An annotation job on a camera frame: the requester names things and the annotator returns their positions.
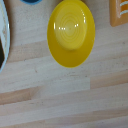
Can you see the yellow plastic bowl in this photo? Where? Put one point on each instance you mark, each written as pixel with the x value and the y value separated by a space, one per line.
pixel 70 36

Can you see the white floral-rimmed plate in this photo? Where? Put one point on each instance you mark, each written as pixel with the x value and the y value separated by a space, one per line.
pixel 4 36

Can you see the blue cup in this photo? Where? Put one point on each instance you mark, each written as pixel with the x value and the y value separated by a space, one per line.
pixel 31 1

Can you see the orange slotted block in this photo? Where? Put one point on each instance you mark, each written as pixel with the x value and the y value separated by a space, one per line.
pixel 119 15

